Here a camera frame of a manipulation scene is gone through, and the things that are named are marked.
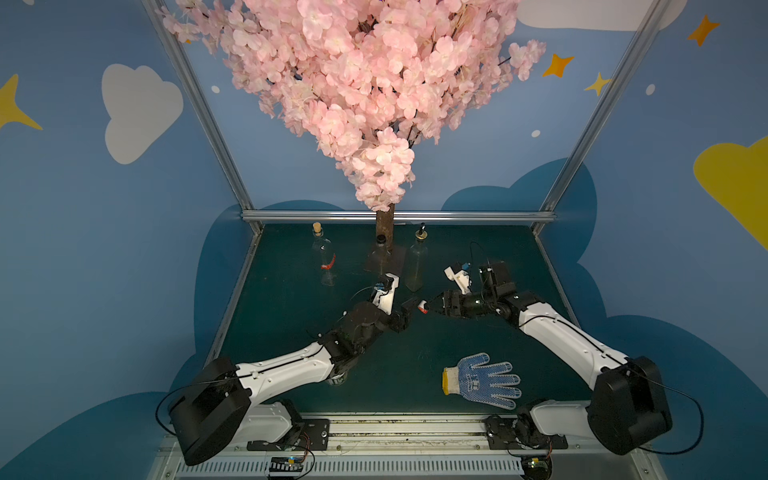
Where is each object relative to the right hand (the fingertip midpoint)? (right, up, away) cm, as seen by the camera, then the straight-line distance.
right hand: (438, 305), depth 81 cm
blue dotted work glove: (+12, -21, +1) cm, 24 cm away
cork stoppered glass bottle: (-34, +15, +7) cm, 38 cm away
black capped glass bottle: (-16, +12, +6) cm, 21 cm away
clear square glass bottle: (-5, +12, +9) cm, 16 cm away
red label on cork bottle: (-33, +10, +14) cm, 37 cm away
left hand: (-9, +4, -4) cm, 11 cm away
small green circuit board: (-39, -38, -8) cm, 55 cm away
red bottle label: (-5, 0, -3) cm, 6 cm away
